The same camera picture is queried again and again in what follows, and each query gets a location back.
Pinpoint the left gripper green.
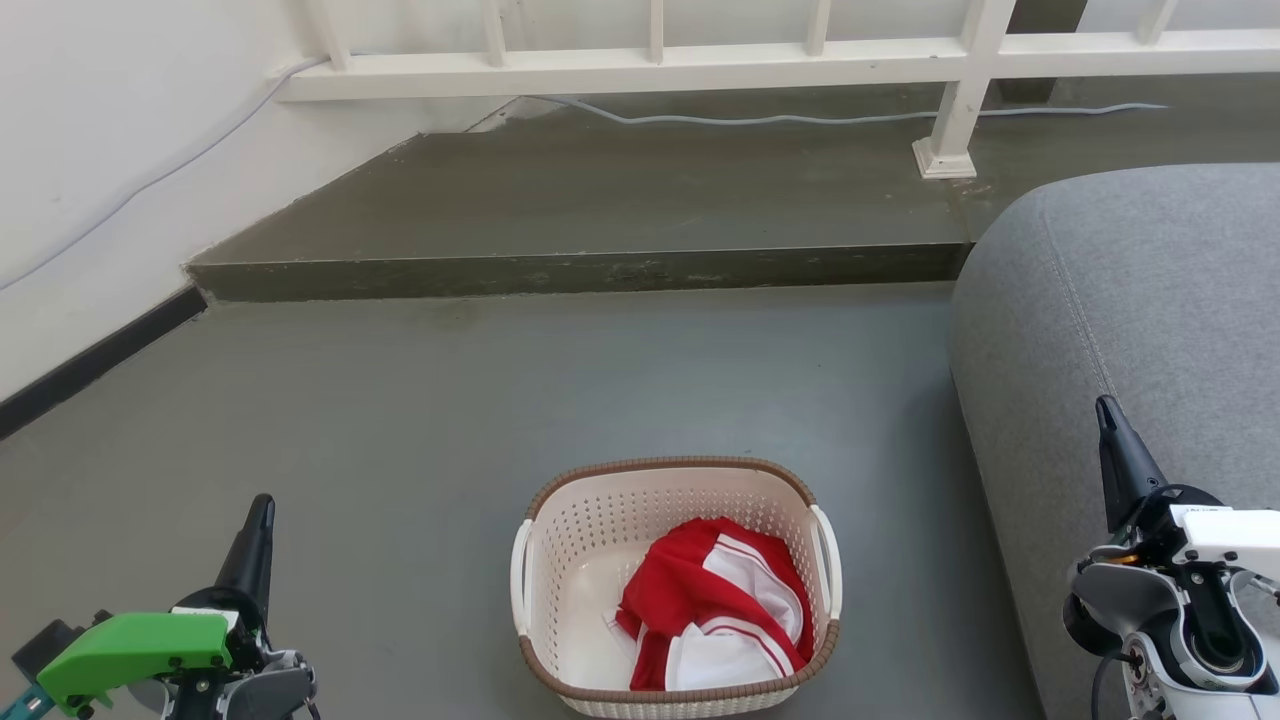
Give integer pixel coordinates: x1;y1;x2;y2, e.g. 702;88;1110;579
36;493;276;717

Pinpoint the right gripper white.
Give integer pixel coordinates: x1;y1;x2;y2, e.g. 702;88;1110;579
1094;395;1280;583

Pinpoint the cream laundry basket brown rim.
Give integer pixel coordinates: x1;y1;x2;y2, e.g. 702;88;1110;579
509;456;844;719

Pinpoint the grey fabric sofa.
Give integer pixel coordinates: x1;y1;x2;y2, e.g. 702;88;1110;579
948;163;1280;720

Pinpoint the dark pillar behind railing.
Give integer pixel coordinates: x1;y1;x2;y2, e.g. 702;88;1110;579
996;0;1089;105

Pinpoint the red and white garment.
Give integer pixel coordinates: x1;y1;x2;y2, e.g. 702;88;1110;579
612;516;816;693

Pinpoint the white wooden railing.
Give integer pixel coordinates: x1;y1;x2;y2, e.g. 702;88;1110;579
274;0;1280;181

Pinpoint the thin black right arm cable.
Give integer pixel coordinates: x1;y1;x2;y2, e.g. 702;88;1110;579
1089;648;1136;720

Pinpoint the black wall baseboard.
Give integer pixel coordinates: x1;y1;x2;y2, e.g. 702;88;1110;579
0;284;209;441

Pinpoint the light grey floor cable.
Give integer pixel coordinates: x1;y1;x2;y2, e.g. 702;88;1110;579
0;52;1171;291

